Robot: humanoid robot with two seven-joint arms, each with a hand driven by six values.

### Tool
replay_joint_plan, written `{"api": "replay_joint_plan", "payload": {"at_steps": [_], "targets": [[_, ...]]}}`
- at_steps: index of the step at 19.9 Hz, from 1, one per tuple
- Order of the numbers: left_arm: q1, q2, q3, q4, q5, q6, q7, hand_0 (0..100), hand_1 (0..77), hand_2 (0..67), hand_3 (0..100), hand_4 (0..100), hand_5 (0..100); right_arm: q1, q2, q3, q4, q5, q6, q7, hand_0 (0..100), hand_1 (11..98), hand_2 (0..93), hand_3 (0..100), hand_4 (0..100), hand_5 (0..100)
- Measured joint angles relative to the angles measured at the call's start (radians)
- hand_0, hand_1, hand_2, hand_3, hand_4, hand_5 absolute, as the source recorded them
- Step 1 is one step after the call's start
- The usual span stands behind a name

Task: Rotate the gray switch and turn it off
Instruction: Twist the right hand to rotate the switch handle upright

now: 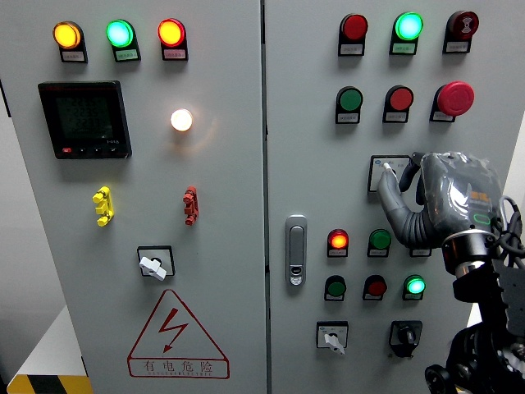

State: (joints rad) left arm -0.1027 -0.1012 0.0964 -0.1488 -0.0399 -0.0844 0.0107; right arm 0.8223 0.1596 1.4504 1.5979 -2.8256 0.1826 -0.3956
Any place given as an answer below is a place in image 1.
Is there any small white-handle turn switch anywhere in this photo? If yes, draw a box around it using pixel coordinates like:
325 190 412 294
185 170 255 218
315 320 350 356

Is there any red warning triangle sticker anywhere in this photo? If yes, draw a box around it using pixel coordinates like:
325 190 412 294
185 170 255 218
126 288 231 380

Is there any white-handle switch black plate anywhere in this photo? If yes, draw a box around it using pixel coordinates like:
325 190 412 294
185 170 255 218
136 245 176 282

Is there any orange-red lit round lamp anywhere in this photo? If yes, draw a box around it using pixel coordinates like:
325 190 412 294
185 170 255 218
157 17 189 62

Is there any small lit red lamp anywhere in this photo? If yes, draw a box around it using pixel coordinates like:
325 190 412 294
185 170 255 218
326 228 350 259

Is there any small yellow handle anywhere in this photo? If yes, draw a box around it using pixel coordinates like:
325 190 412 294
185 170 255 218
92 186 116 227

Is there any pale grey cabinet door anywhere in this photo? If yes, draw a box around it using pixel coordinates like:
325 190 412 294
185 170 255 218
264 0 525 394
0 0 268 394

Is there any black-handle turn switch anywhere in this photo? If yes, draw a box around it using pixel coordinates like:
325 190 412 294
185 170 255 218
387 320 423 360

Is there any small green push button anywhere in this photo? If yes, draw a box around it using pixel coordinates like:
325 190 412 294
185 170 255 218
323 275 348 302

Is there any large white-handle turn switch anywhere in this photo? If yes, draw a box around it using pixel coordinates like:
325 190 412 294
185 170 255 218
367 154 413 194

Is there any white lit lamp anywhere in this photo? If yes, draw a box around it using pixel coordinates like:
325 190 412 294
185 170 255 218
170 108 194 133

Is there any dark red buzzer lamp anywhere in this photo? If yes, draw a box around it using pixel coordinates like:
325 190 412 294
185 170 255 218
442 10 480 55

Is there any black yellow striped tape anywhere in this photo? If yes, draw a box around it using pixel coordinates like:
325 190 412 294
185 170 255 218
6 373 94 394

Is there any black digital display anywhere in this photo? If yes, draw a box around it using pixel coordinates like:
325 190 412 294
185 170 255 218
37 80 133 160

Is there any large red stop button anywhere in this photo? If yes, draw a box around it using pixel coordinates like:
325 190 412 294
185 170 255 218
429 80 476 123

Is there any small red handle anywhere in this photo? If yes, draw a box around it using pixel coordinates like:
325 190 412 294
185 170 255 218
182 185 200 227

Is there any silver door lock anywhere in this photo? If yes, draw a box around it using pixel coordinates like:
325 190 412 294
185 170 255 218
285 214 308 287

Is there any small unlit green lamp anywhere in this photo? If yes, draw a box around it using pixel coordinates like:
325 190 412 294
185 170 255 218
367 228 393 259

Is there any large red push button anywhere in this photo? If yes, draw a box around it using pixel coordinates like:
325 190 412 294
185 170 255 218
381 85 415 124

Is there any green lamp beside yellow lamp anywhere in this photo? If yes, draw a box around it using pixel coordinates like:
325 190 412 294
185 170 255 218
105 18 142 63

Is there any small red push button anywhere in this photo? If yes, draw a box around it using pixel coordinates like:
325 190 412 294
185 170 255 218
362 274 388 302

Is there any large lit green lamp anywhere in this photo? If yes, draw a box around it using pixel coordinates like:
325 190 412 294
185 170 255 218
389 11 424 56

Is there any yellow round lamp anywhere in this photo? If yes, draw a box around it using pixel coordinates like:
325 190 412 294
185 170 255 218
52 21 89 64

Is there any large green push button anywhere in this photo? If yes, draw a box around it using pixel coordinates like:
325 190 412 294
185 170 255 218
335 85 364 125

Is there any small lit green lamp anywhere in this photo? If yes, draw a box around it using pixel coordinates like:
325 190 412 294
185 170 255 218
401 274 427 302

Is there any large unlit red lamp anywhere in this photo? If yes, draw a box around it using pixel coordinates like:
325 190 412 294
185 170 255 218
337 13 369 57

